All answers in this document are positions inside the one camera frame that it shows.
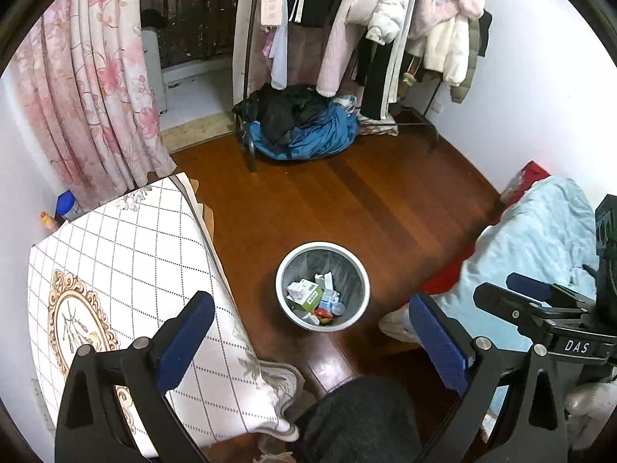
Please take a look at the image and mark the blue capped bottle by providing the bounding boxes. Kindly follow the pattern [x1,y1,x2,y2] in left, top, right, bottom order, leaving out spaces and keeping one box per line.
[56,190,84,221]

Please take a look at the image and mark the white round trash bin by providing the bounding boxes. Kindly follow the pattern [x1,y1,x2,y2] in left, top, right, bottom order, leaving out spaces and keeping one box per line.
[275,242,371,332]

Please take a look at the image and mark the green paper card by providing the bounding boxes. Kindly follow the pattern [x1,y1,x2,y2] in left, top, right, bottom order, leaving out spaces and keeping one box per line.
[299,283,323,311]

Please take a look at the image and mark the light blue duvet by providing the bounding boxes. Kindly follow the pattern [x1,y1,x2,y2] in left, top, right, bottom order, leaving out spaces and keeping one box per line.
[435,176,599,352]

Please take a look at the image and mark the pink hanging coat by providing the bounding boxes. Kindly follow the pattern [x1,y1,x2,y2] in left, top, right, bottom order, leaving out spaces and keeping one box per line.
[316,0,364,97]

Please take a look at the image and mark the black clothes pile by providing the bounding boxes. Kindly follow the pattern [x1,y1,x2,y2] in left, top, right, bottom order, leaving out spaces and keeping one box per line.
[232,83,330,147]

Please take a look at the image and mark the dark trouser knee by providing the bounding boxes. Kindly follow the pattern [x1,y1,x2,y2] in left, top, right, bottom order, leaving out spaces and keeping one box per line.
[290,376,423,462]

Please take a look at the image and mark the black clothes rack frame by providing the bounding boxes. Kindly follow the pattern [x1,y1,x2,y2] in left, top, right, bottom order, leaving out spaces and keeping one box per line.
[232,0,440,172]

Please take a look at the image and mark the red blanket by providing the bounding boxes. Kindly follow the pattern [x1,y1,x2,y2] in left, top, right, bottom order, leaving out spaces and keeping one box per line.
[417,160,552,296]

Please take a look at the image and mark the white carton box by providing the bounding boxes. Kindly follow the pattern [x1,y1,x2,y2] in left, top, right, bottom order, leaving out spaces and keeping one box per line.
[287,279,319,306]

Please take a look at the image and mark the red small box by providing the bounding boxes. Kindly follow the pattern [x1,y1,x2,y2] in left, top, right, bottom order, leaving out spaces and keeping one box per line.
[313,307,334,325]

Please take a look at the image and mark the white air purifier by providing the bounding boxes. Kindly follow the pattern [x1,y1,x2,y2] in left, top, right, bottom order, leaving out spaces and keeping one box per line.
[141,28,167,114]

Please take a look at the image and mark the pink floral curtain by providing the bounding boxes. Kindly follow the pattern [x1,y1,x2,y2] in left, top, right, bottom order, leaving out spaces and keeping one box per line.
[9,0,176,210]

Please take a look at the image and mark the white patterned tablecloth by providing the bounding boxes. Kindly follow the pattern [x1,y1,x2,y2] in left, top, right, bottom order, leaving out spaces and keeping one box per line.
[27,174,304,447]

